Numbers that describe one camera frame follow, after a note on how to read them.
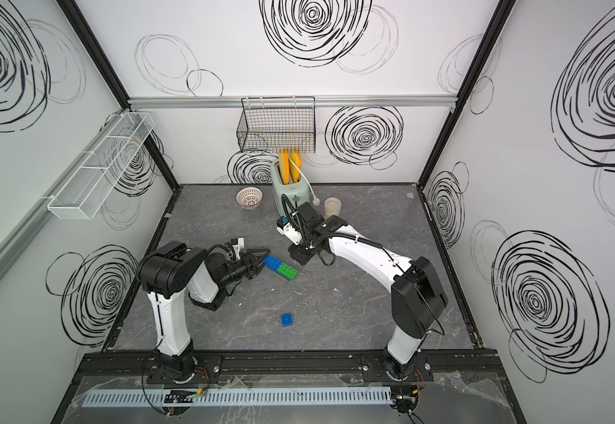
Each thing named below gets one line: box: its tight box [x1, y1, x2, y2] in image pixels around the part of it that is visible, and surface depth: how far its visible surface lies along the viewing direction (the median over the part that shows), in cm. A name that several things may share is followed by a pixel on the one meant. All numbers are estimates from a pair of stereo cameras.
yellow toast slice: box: [279, 149, 290, 185], surface depth 101 cm
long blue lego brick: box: [263, 255, 284, 275], surface depth 90 cm
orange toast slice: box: [289, 149, 304, 183], surface depth 101 cm
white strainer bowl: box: [235, 186, 264, 210], surface depth 114 cm
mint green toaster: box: [270, 160, 310, 216], surface depth 101 cm
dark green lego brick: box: [277, 262, 300, 281], surface depth 87 cm
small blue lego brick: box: [280, 312, 295, 328], surface depth 83 cm
